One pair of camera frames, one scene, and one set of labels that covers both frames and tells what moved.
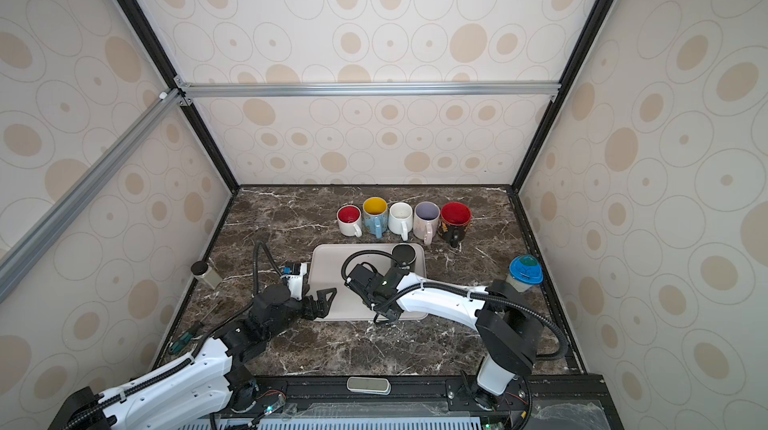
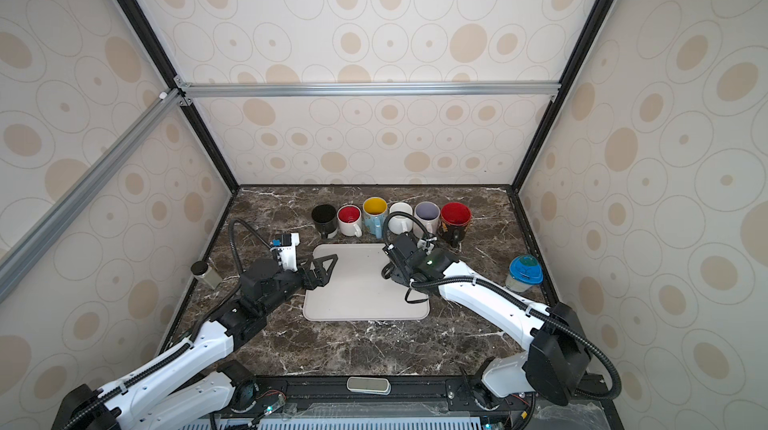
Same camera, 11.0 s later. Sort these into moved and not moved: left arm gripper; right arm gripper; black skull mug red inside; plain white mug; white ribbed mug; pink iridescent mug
Moved: left arm gripper; right arm gripper
Not moved: pink iridescent mug; black skull mug red inside; white ribbed mug; plain white mug
